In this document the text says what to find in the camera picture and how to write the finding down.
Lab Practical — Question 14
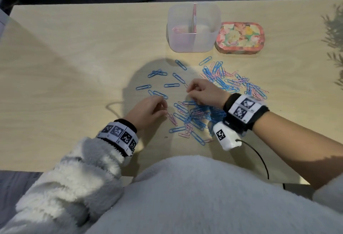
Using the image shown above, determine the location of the left marker wristband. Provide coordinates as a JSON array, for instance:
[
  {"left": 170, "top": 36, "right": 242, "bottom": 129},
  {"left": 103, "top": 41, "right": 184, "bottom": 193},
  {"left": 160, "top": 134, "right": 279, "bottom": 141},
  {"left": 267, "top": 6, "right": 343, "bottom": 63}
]
[{"left": 96, "top": 119, "right": 139, "bottom": 158}]

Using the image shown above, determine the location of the white box at left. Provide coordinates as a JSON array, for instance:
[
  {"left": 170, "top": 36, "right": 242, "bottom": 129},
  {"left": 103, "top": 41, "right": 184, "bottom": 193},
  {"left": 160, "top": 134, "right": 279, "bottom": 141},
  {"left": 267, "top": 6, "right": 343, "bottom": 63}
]
[{"left": 0, "top": 8, "right": 10, "bottom": 36}]

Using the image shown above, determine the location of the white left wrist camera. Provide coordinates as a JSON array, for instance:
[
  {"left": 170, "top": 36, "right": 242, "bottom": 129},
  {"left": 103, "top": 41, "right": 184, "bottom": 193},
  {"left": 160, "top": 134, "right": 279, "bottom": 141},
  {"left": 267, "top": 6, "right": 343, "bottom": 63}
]
[{"left": 123, "top": 152, "right": 137, "bottom": 167}]

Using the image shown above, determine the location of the marker wristband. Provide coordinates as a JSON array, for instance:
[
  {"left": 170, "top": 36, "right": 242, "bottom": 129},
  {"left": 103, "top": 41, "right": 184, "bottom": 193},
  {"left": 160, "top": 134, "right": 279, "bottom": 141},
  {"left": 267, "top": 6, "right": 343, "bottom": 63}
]
[
  {"left": 223, "top": 93, "right": 270, "bottom": 131},
  {"left": 96, "top": 119, "right": 139, "bottom": 158}
]

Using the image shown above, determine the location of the floral tin lid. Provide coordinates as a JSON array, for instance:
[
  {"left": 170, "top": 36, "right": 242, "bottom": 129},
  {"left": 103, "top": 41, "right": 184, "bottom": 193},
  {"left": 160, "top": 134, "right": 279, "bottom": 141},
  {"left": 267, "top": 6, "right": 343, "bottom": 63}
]
[{"left": 214, "top": 21, "right": 266, "bottom": 55}]

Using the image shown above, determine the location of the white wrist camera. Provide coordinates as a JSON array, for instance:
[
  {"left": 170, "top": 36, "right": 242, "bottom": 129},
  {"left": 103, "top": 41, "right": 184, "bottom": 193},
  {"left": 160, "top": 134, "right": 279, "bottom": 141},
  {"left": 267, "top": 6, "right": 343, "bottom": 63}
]
[
  {"left": 123, "top": 152, "right": 137, "bottom": 167},
  {"left": 213, "top": 121, "right": 243, "bottom": 151}
]

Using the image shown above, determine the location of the clear plastic divided box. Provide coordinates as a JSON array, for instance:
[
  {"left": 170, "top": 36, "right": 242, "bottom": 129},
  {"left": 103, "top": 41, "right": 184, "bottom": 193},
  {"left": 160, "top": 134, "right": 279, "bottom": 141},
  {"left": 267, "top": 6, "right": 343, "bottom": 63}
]
[{"left": 166, "top": 2, "right": 222, "bottom": 53}]

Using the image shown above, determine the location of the black right camera cable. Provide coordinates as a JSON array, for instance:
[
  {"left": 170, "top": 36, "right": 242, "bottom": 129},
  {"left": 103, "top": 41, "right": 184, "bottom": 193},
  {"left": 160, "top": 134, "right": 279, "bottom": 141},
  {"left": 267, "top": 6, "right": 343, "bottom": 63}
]
[{"left": 235, "top": 139, "right": 270, "bottom": 180}]

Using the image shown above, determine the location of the pile of mixed paper clips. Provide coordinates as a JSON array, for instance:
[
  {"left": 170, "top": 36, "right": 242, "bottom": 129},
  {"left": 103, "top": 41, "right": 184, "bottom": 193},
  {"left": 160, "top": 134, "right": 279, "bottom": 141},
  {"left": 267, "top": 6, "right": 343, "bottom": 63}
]
[{"left": 167, "top": 61, "right": 269, "bottom": 146}]

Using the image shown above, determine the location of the right marker wristband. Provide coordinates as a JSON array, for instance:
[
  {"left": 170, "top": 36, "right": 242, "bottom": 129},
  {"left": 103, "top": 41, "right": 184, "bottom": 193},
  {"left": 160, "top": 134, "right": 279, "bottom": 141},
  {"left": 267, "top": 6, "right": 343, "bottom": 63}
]
[{"left": 223, "top": 93, "right": 270, "bottom": 131}]

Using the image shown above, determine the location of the person's right hand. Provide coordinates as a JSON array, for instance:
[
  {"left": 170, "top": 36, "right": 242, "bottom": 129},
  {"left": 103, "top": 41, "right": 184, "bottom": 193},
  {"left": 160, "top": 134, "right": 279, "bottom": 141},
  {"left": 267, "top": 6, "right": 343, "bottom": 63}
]
[{"left": 186, "top": 78, "right": 234, "bottom": 110}]

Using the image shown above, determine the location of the person's left hand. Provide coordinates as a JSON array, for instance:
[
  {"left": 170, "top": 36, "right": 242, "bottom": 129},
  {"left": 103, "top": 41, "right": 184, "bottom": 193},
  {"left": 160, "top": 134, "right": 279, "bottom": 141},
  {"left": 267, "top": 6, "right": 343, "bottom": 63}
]
[{"left": 124, "top": 96, "right": 169, "bottom": 131}]

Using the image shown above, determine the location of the person's right forearm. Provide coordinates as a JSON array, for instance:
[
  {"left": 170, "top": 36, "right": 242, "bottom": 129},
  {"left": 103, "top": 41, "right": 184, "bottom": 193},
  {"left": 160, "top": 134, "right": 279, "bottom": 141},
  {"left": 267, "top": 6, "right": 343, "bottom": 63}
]
[{"left": 253, "top": 112, "right": 343, "bottom": 190}]

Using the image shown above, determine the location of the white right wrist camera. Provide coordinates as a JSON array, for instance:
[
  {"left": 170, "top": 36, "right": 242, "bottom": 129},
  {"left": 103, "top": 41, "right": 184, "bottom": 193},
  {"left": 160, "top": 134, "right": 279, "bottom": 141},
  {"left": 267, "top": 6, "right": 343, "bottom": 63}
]
[{"left": 213, "top": 121, "right": 243, "bottom": 151}]

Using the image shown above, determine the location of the person's left forearm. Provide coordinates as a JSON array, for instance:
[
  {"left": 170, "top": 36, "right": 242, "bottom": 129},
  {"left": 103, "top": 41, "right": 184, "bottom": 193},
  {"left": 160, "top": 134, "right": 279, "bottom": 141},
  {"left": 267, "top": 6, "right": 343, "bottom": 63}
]
[{"left": 0, "top": 137, "right": 125, "bottom": 234}]

